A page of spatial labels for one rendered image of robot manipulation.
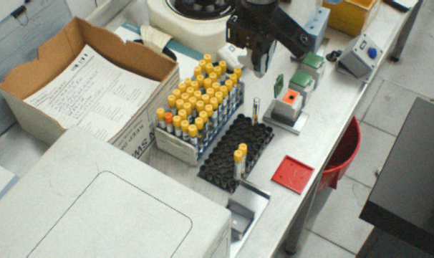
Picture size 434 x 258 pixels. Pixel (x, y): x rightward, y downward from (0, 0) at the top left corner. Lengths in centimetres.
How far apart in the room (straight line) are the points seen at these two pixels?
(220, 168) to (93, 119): 28
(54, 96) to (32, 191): 45
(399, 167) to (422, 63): 164
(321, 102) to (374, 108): 120
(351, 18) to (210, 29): 37
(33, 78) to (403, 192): 79
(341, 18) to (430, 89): 127
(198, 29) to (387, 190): 53
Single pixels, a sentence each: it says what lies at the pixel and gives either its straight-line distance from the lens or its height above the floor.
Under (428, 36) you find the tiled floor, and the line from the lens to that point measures 275.
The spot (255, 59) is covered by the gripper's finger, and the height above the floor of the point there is 107.
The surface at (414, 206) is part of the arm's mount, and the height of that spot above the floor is 95.
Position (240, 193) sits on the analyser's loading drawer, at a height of 91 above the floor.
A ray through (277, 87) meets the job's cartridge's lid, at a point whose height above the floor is 97.
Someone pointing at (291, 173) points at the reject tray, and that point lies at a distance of 100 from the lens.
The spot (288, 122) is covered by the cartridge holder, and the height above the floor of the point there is 90.
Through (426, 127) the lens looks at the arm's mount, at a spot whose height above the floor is 95.
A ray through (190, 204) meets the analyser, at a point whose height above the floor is 118.
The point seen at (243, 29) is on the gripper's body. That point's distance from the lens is 90.
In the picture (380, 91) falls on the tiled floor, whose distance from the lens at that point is 239.
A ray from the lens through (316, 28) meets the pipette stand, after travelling 114.
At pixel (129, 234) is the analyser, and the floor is 117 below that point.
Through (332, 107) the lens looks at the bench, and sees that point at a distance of 112.
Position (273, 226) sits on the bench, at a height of 88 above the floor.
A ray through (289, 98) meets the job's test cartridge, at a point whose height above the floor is 95.
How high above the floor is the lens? 173
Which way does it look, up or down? 54 degrees down
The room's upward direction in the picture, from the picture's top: 1 degrees counter-clockwise
